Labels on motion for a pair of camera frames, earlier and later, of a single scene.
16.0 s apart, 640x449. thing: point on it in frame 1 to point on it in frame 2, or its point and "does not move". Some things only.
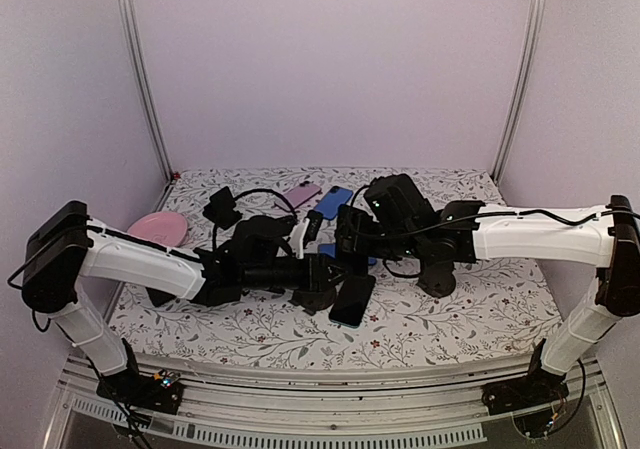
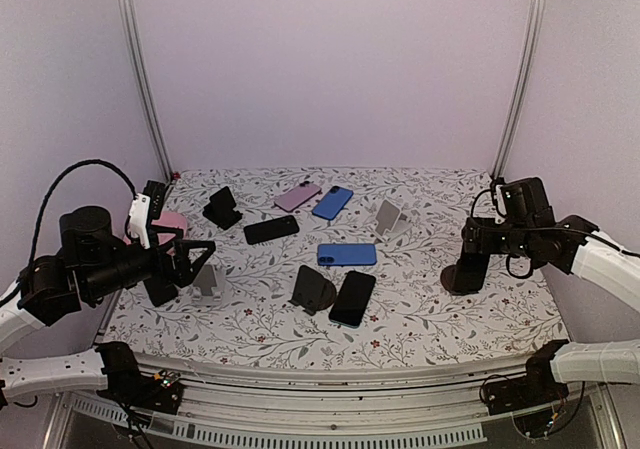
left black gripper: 323,264 to 182,273
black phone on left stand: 158,297 does not move
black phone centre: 350,303 does not move
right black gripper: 350,241 to 487,245
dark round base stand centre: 313,300 does not move
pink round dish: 161,228 does not move
